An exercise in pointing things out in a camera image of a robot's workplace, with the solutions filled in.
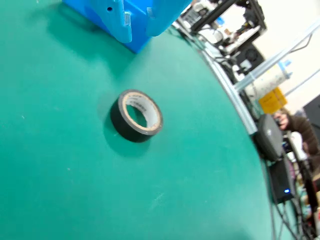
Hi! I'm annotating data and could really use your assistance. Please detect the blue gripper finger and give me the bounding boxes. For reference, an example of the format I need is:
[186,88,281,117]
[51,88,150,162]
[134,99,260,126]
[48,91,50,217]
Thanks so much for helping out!
[145,0,194,37]
[89,0,133,44]

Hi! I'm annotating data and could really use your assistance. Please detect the blue plastic box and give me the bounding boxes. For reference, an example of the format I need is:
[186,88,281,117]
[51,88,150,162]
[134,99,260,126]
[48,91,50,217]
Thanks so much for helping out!
[61,0,176,54]

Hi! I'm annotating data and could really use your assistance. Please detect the black cable bundle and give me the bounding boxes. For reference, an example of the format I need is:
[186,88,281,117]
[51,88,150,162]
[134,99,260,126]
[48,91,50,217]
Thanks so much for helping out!
[271,199,317,240]

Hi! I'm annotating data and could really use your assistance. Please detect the white paper roll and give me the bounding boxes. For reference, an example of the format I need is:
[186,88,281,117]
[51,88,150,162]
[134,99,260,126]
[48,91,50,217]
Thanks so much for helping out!
[246,61,294,101]

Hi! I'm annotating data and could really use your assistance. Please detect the yellow label sign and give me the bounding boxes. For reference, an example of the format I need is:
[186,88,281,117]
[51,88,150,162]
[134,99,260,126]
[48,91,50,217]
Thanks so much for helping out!
[258,87,289,115]

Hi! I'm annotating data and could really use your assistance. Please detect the aluminium frame bar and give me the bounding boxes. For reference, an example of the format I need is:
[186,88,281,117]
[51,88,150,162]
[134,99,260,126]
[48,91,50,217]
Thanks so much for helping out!
[234,19,320,92]

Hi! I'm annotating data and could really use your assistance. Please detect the black electrical tape roll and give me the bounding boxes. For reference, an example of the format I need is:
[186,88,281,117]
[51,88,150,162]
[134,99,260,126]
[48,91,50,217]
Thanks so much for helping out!
[109,89,164,144]

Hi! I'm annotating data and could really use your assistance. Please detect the person in brown sweater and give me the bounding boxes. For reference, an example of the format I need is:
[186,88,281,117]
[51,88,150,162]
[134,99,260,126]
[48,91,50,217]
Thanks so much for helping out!
[273,107,320,162]

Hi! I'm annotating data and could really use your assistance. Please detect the black box with blue light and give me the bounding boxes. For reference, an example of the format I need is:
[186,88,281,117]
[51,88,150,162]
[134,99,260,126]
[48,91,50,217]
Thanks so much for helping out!
[268,157,296,205]

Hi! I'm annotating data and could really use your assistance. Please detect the black 3D printer frame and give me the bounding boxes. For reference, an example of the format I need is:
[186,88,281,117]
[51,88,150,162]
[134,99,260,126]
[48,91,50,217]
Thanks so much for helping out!
[179,0,267,55]

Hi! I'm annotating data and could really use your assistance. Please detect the black rounded device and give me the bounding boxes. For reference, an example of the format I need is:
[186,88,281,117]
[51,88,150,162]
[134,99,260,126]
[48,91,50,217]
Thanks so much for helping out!
[253,113,285,162]

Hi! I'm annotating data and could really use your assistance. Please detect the black fan box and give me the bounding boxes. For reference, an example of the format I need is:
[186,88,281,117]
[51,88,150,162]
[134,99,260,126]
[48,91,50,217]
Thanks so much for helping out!
[231,43,266,76]

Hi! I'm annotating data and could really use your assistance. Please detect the green table mat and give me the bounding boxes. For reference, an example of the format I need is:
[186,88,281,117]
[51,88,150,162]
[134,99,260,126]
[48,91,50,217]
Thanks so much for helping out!
[0,0,276,240]

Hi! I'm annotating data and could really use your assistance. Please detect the aluminium table edge rail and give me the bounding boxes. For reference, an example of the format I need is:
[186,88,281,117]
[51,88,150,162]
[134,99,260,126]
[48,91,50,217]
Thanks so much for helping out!
[173,21,259,136]

